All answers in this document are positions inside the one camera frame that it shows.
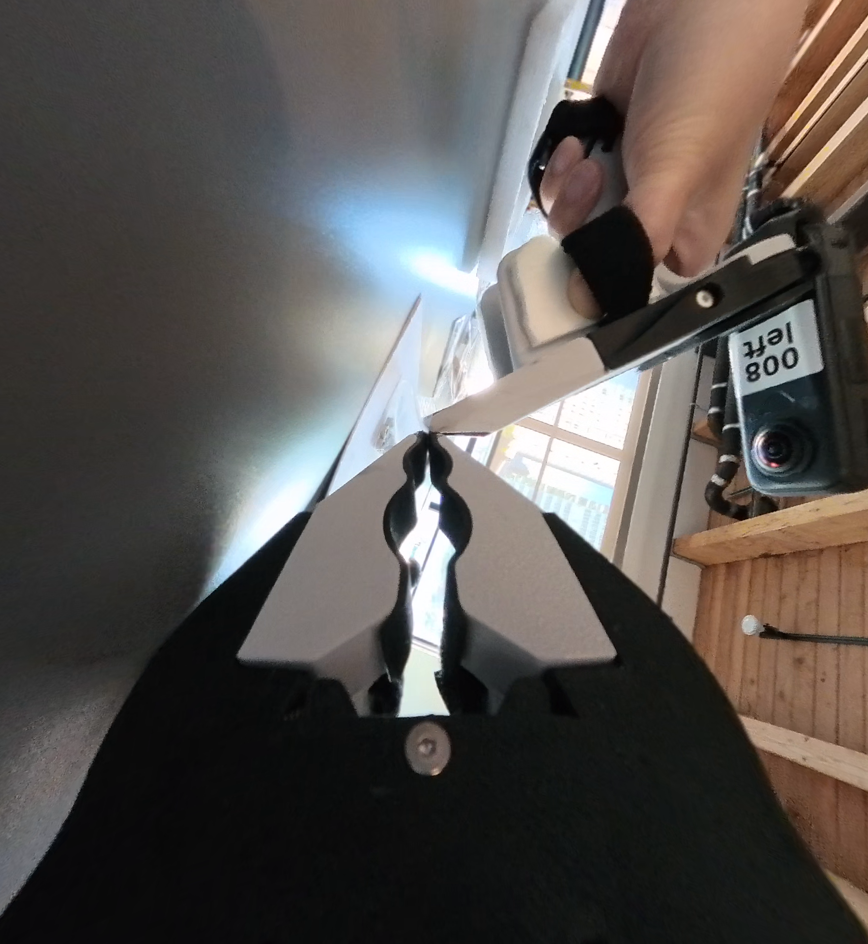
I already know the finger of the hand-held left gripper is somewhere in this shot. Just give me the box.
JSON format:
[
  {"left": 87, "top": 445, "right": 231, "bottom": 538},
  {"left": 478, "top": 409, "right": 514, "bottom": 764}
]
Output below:
[{"left": 427, "top": 335, "right": 607, "bottom": 436}]

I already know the white ball marker on rod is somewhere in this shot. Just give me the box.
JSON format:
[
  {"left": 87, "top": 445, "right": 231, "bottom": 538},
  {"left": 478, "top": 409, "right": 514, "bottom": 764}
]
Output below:
[{"left": 740, "top": 614, "right": 868, "bottom": 651}]

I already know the large multi-pane window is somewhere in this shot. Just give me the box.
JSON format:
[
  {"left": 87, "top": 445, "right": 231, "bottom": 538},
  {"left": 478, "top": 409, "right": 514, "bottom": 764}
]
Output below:
[{"left": 405, "top": 369, "right": 652, "bottom": 650}]

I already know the dark grey desk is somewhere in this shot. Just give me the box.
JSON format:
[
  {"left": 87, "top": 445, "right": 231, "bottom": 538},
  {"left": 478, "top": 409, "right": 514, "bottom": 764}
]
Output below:
[{"left": 0, "top": 0, "right": 590, "bottom": 944}]

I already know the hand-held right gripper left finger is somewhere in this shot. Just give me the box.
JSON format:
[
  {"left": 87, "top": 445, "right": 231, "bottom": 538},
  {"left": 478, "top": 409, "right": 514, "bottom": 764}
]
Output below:
[{"left": 238, "top": 434, "right": 424, "bottom": 718}]

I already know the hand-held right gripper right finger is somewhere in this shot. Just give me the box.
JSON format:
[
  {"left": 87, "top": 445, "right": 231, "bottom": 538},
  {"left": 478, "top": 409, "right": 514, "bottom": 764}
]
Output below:
[{"left": 433, "top": 434, "right": 621, "bottom": 715}]

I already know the person's left hand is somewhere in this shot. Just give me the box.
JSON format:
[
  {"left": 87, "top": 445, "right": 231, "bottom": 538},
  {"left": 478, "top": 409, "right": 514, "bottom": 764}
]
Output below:
[{"left": 548, "top": 0, "right": 840, "bottom": 280}]

